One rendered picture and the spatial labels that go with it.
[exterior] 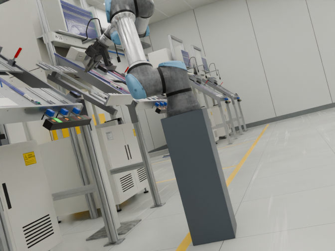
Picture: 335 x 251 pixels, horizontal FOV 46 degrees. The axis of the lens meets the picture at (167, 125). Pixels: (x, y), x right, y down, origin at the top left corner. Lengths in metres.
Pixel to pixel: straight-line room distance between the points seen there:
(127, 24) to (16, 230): 1.06
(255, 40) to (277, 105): 1.54
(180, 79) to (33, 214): 0.98
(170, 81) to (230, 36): 7.74
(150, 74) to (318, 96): 7.71
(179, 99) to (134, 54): 0.28
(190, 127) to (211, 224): 0.41
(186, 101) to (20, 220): 0.95
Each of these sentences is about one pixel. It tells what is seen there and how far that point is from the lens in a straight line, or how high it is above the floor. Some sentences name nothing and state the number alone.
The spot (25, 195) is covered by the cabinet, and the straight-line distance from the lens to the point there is 2.06.
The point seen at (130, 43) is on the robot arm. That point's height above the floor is 0.90.
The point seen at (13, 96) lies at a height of 0.80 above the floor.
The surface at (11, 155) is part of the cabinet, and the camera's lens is 2.04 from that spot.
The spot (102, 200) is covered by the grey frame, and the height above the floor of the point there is 0.23.
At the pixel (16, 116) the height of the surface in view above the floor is 0.70.
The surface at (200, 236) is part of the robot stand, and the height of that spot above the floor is 0.04.
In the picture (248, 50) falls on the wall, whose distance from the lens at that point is 9.29.
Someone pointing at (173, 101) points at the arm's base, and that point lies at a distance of 1.68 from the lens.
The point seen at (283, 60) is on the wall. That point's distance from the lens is 9.22.
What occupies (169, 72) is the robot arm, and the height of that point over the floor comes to 0.73.
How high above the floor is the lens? 0.52
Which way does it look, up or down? level
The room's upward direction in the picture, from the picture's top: 15 degrees counter-clockwise
